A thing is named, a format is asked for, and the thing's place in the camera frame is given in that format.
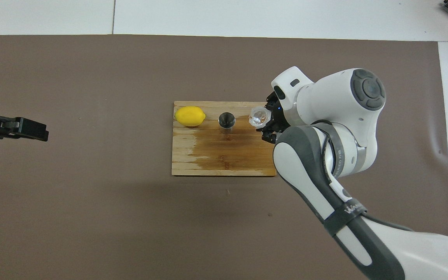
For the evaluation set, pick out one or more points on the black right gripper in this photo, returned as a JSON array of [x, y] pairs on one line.
[[279, 118]]

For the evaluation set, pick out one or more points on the wooden cutting board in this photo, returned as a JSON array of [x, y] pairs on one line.
[[224, 155]]

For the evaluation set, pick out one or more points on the yellow lemon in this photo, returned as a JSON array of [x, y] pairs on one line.
[[189, 116]]

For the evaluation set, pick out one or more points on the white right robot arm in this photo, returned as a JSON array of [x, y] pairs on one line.
[[344, 101]]

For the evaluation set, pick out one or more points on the brown paper table mat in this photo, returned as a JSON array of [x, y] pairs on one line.
[[91, 214]]

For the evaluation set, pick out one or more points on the steel double jigger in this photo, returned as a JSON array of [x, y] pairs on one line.
[[226, 120]]

